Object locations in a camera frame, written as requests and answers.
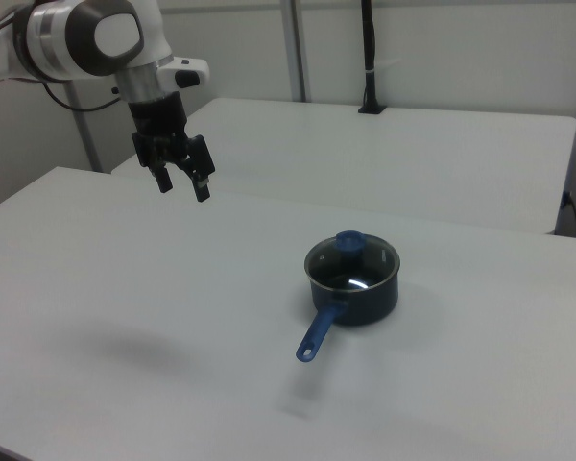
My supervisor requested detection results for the grey metal frame leg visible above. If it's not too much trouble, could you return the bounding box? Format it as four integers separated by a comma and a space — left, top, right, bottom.
66, 80, 104, 173

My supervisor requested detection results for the dark blue saucepan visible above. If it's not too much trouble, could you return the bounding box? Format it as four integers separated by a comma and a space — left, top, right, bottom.
295, 235, 401, 363

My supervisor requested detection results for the black camera pole with clamp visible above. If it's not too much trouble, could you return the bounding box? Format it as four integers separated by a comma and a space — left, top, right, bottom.
357, 0, 388, 115

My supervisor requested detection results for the grey wall post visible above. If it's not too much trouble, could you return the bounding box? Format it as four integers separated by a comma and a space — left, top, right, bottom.
279, 0, 313, 103

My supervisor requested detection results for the black cable at table side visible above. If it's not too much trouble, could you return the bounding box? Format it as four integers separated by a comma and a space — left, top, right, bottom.
560, 191, 576, 237

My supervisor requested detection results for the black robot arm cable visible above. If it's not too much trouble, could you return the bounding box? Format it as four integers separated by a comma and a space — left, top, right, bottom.
41, 80, 124, 113

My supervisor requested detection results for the glass lid with blue knob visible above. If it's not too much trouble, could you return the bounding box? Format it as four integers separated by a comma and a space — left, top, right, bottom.
303, 230, 401, 292

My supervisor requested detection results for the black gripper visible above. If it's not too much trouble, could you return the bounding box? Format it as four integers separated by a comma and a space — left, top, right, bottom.
127, 89, 217, 204

